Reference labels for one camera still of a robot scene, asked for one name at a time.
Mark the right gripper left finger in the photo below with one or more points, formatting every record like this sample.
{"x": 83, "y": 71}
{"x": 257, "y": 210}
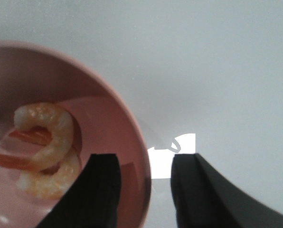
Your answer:
{"x": 92, "y": 201}

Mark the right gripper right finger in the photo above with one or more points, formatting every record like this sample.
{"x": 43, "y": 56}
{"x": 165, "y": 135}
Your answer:
{"x": 203, "y": 198}

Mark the cooked shrimp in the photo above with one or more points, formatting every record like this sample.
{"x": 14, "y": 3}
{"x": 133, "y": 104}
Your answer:
{"x": 58, "y": 128}
{"x": 51, "y": 186}

